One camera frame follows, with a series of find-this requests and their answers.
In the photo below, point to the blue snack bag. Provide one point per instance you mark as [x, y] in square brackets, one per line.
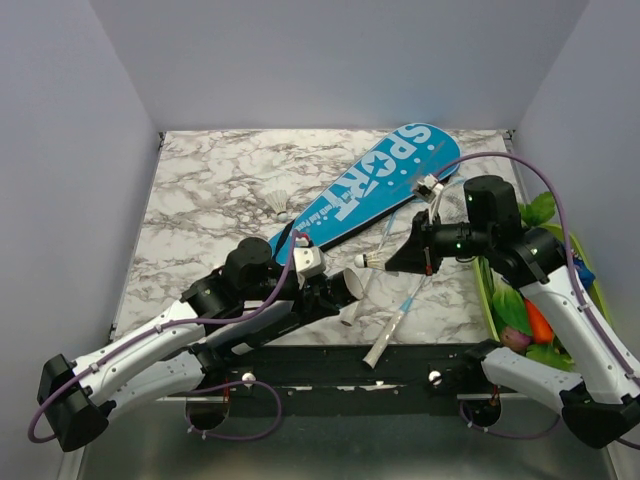
[585, 275]

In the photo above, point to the white feather shuttlecock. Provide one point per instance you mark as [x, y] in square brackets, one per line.
[277, 201]

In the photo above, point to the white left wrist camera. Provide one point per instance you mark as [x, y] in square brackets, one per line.
[309, 261]

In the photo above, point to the blue racket bag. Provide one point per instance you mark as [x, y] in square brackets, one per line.
[378, 183]

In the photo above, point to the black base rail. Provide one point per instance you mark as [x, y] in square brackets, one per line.
[334, 381]

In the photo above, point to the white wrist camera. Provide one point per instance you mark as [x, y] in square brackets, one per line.
[309, 261]
[429, 189]

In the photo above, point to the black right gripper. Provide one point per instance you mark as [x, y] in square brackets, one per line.
[418, 254]

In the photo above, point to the badminton racket left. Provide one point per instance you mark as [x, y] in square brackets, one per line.
[352, 312]

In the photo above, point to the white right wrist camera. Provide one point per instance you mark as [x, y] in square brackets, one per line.
[429, 189]

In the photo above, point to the badminton racket right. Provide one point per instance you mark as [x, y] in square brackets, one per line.
[373, 356]

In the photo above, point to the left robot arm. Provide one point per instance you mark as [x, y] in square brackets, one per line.
[249, 301]

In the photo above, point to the purple toy onion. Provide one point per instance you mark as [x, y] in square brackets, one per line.
[514, 339]

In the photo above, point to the black shuttlecock tube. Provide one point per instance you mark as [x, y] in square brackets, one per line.
[275, 322]

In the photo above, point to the green plastic tray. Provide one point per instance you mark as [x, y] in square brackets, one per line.
[540, 268]

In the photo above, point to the green toy leaf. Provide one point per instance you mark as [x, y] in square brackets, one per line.
[539, 211]

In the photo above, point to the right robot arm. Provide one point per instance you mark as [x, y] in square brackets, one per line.
[599, 402]

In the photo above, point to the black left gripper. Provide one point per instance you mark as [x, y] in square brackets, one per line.
[316, 308]

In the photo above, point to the badminton racket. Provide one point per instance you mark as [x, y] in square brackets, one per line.
[352, 312]
[373, 356]

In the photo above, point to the orange toy carrot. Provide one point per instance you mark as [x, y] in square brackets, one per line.
[542, 332]

